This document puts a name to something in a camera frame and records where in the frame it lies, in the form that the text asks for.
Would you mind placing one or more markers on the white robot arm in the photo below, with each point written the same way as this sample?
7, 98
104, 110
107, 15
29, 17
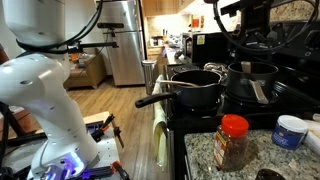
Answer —
34, 82

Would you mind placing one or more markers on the blue jar with white lid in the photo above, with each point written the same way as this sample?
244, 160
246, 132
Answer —
289, 132

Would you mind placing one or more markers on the yellow dish towel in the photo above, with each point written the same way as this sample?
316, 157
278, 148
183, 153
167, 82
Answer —
159, 137

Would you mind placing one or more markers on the black stove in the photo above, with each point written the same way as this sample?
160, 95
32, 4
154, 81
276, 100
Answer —
295, 90

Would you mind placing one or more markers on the stainless steel refrigerator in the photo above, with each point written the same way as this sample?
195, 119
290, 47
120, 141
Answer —
126, 59

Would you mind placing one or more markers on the black saucepan with long handle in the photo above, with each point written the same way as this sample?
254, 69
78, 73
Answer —
200, 89

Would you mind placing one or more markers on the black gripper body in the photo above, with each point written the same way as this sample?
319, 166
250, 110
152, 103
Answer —
255, 18

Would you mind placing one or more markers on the steel trash can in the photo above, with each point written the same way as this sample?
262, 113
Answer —
148, 68

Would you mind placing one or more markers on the red lid spice jar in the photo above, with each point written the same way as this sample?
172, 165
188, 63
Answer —
231, 143

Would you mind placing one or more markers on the orange handled clamp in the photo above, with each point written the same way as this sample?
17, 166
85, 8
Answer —
115, 166

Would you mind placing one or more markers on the black camera on stand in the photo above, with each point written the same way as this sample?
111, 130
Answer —
110, 26

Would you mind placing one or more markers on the black microwave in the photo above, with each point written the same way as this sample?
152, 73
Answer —
205, 47

